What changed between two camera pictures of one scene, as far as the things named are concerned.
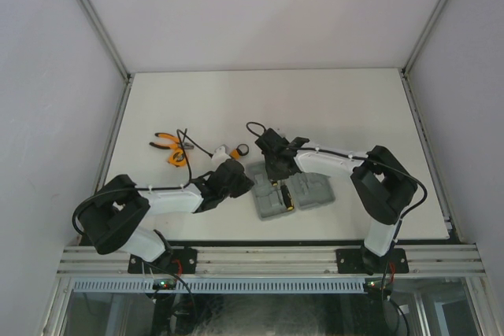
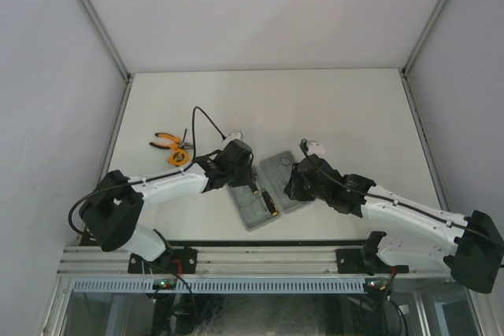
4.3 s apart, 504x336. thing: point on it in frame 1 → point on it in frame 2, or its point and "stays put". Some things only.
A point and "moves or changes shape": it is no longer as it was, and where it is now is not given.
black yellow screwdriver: x=287 y=197 → x=270 y=203
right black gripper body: x=273 y=174 → x=301 y=191
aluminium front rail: x=450 y=260 stays put
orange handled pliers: x=177 y=144 stays put
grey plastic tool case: x=307 y=190 moves or changes shape
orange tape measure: x=177 y=158 stays put
